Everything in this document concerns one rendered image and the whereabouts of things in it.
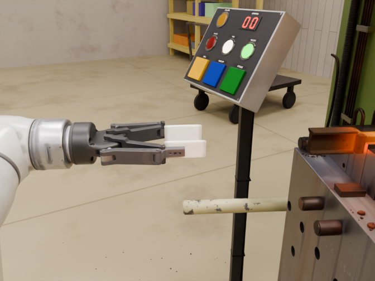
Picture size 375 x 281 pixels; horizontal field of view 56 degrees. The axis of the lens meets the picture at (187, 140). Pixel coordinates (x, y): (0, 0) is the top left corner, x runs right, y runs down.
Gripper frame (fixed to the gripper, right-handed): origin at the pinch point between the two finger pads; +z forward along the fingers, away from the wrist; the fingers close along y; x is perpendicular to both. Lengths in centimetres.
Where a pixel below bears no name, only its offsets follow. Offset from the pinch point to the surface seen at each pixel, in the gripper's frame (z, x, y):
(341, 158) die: 31.8, -7.0, -5.0
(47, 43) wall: -218, -64, -624
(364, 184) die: 31.8, -7.8, 4.5
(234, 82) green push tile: 16.1, 0.1, -41.8
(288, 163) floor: 91, -101, -187
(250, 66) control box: 20.4, 4.9, -41.1
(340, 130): 27.4, 1.4, 0.9
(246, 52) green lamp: 20, 8, -45
